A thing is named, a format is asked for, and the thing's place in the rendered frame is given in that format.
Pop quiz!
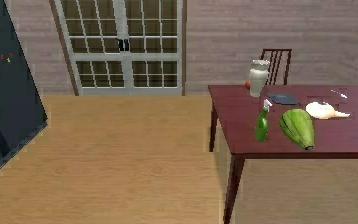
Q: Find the black door handle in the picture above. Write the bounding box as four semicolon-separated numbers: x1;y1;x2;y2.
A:
118;38;130;53

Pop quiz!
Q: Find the green striped squash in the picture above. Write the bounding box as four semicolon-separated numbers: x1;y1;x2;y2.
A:
278;108;316;151

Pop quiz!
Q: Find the small silver utensil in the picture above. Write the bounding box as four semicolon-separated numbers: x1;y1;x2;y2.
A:
330;88;349;100

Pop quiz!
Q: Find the black fridge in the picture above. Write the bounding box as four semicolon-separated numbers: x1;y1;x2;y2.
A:
0;0;49;181

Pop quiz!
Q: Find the dark blue flat book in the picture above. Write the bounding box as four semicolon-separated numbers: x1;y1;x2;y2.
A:
266;93;301;106

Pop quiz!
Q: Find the white glazed double door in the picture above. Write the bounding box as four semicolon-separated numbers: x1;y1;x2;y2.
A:
54;0;184;96

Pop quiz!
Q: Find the white ceramic vase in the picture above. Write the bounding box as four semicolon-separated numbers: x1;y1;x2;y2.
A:
248;59;271;98

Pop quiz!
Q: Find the dark red wooden table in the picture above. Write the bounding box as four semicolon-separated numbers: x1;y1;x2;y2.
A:
207;84;358;224

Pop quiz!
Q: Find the green spray bottle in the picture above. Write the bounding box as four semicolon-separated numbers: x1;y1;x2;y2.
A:
254;98;273;143

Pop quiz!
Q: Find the dark wooden slat chair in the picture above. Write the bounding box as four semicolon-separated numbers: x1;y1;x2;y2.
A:
260;48;293;86

